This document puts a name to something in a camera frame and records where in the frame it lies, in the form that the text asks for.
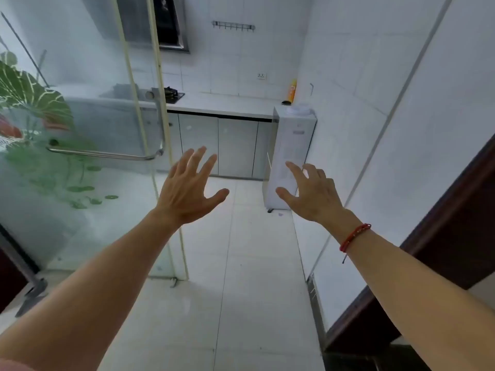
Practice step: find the black glass gas stove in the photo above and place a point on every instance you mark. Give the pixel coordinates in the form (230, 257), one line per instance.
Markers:
(172, 95)

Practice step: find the person's right hand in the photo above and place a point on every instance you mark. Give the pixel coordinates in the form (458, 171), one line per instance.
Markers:
(315, 197)

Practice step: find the steel kitchen sink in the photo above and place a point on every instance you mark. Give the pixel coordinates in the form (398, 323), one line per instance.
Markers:
(123, 92)

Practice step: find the orange yellow spray bottle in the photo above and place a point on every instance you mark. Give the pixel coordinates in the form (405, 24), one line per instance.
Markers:
(293, 91)

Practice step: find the person's left hand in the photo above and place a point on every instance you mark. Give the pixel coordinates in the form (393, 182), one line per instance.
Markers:
(185, 193)

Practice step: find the person's left forearm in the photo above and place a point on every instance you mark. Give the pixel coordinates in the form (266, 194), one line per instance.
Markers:
(96, 297)

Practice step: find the grey kitchen cabinet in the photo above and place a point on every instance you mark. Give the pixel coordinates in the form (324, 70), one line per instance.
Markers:
(236, 146)

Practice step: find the white stone countertop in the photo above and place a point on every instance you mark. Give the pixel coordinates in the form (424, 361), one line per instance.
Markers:
(216, 104)

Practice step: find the steel range hood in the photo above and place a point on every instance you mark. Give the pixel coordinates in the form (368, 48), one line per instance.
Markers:
(170, 27)

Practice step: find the glass door lotus print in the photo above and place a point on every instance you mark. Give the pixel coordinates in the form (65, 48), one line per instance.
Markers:
(77, 112)

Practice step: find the white wall socket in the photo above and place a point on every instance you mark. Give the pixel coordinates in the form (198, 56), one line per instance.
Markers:
(261, 76)

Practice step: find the metal wall hook rack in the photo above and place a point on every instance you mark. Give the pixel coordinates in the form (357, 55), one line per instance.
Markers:
(232, 25)

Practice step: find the white freestanding appliance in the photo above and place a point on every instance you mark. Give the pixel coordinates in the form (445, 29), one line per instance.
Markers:
(290, 150)

